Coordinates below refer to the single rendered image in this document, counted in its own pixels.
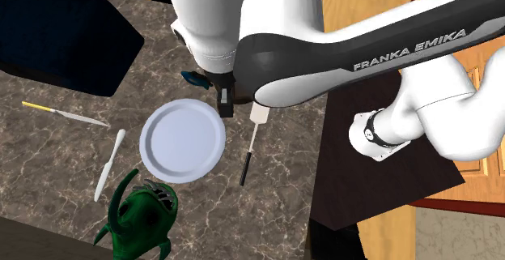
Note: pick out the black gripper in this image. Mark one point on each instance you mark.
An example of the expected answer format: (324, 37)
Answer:
(215, 80)

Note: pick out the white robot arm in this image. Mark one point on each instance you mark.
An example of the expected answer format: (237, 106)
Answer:
(276, 6)

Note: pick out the small teal blue object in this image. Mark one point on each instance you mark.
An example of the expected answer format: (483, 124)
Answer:
(194, 78)

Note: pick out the white plate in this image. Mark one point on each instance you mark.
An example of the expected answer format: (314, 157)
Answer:
(182, 140)

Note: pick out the white knife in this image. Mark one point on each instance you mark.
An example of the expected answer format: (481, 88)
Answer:
(109, 162)

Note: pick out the green monster fish figure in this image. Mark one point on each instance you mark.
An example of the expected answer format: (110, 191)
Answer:
(142, 219)

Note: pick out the dark brown robot stand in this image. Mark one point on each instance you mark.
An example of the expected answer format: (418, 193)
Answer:
(355, 188)

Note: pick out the wooden panelled door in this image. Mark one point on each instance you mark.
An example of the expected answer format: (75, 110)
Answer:
(473, 180)

